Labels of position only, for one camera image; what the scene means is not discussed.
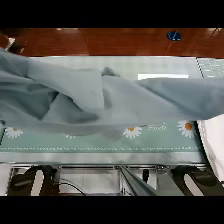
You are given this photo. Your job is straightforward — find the grey-blue shirt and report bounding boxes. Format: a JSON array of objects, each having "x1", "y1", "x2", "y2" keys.
[{"x1": 0, "y1": 47, "x2": 224, "y2": 138}]

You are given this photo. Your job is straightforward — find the blue round object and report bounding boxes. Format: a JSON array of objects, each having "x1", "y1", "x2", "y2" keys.
[{"x1": 167, "y1": 30, "x2": 183, "y2": 42}]

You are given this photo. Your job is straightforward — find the white garment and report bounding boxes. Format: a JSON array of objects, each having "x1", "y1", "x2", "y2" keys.
[{"x1": 196, "y1": 114, "x2": 224, "y2": 183}]

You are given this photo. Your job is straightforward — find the silver frame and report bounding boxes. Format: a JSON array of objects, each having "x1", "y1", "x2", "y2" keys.
[{"x1": 0, "y1": 161, "x2": 224, "y2": 197}]

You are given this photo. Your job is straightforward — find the black cable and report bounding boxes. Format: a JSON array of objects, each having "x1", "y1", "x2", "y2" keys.
[{"x1": 54, "y1": 179, "x2": 87, "y2": 197}]

